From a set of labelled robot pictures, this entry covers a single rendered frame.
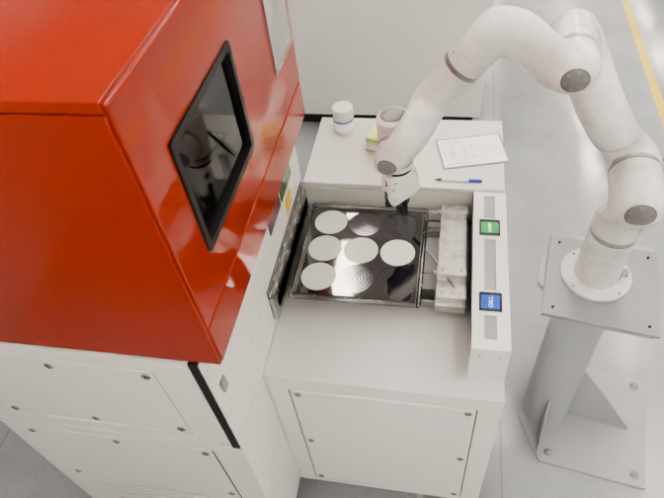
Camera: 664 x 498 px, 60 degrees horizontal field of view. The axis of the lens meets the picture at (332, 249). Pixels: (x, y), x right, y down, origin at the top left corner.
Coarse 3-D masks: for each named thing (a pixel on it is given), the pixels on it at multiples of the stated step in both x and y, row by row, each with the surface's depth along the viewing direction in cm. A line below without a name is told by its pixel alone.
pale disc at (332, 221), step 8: (320, 216) 181; (328, 216) 180; (336, 216) 180; (344, 216) 180; (320, 224) 179; (328, 224) 178; (336, 224) 178; (344, 224) 178; (328, 232) 176; (336, 232) 176
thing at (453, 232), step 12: (444, 228) 175; (456, 228) 175; (444, 240) 172; (456, 240) 171; (444, 252) 169; (456, 252) 168; (444, 264) 166; (456, 264) 165; (456, 288) 160; (456, 312) 157
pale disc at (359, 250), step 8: (352, 240) 173; (360, 240) 173; (368, 240) 172; (344, 248) 171; (352, 248) 171; (360, 248) 170; (368, 248) 170; (376, 248) 170; (352, 256) 169; (360, 256) 168; (368, 256) 168
